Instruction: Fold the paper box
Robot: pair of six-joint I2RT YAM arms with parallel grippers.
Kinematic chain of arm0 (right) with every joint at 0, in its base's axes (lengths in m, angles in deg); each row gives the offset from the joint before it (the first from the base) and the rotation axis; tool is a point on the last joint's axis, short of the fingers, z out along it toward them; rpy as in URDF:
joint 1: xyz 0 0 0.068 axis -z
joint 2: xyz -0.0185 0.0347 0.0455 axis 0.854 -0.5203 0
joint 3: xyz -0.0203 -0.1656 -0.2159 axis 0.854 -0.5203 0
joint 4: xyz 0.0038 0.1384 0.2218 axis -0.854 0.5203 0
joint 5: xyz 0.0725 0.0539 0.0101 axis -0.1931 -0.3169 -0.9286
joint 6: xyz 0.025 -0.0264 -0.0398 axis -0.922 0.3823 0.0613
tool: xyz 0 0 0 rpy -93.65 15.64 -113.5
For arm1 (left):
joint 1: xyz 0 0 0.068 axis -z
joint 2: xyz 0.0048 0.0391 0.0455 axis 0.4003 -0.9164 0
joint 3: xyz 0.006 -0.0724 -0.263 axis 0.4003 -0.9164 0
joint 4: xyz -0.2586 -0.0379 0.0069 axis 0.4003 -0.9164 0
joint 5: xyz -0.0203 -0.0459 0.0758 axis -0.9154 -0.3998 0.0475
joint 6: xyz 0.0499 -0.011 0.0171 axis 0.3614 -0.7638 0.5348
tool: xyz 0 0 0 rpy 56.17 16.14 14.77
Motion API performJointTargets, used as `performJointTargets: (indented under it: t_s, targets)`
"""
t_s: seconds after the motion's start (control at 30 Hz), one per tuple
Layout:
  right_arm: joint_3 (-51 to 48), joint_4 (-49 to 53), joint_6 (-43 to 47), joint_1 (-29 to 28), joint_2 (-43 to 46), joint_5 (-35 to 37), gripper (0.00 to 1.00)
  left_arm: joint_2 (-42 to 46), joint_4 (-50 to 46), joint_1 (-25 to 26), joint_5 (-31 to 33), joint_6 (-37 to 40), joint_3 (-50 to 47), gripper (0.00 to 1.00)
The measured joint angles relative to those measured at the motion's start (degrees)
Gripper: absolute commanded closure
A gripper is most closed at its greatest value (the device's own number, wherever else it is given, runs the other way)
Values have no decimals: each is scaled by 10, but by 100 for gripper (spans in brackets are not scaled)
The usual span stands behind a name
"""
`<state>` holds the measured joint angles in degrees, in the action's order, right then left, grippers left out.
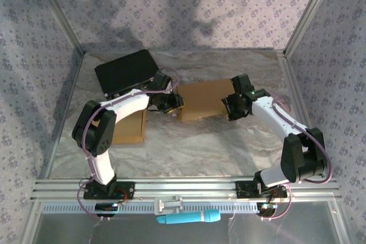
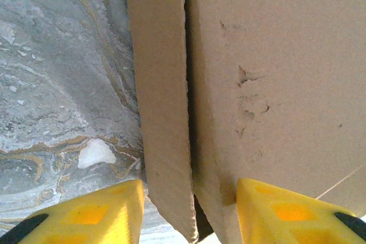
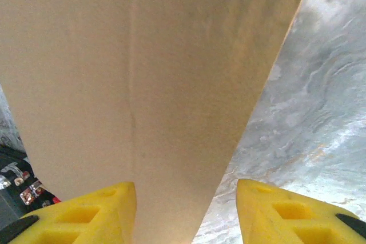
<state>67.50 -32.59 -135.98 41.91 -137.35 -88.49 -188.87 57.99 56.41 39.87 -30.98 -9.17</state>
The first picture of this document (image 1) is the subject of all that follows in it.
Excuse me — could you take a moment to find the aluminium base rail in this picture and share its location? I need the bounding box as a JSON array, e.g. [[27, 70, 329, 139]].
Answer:
[[30, 177, 343, 202]]

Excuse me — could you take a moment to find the teal handheld device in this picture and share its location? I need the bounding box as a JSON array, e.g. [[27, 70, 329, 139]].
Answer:
[[156, 209, 221, 225]]

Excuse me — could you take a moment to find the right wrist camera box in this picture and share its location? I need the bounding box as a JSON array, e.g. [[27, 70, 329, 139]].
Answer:
[[230, 74, 255, 94]]

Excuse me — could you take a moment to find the aluminium frame post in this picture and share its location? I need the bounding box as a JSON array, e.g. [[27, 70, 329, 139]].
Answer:
[[284, 0, 340, 56]]

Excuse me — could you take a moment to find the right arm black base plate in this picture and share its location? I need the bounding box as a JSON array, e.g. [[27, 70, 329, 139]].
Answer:
[[236, 180, 288, 199]]

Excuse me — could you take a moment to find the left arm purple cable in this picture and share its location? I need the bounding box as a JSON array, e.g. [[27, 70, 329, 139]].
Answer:
[[77, 66, 180, 222]]

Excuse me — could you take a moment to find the black ribbed carrying case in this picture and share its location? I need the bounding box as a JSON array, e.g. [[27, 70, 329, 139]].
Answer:
[[94, 49, 161, 98]]

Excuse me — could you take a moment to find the large brown cardboard box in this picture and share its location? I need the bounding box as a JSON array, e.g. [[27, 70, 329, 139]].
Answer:
[[176, 78, 240, 122]]

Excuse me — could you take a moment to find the grey slotted cable duct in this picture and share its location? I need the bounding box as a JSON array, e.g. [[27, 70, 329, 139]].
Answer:
[[41, 203, 262, 214]]

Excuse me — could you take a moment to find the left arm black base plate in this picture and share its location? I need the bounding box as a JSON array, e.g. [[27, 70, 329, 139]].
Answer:
[[82, 181, 136, 200]]

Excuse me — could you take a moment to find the grey metal base plate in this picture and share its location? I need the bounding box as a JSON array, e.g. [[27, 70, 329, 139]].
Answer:
[[22, 201, 348, 244]]

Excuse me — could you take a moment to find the small brown cardboard box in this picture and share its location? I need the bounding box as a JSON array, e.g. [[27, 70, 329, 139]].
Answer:
[[110, 109, 147, 145]]

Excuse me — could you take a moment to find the aluminium side rail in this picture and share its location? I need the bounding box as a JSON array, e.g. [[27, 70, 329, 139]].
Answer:
[[276, 51, 339, 181], [38, 51, 86, 181]]

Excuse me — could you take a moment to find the grey rail clamp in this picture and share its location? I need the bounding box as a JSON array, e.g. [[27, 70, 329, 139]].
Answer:
[[153, 195, 184, 215]]

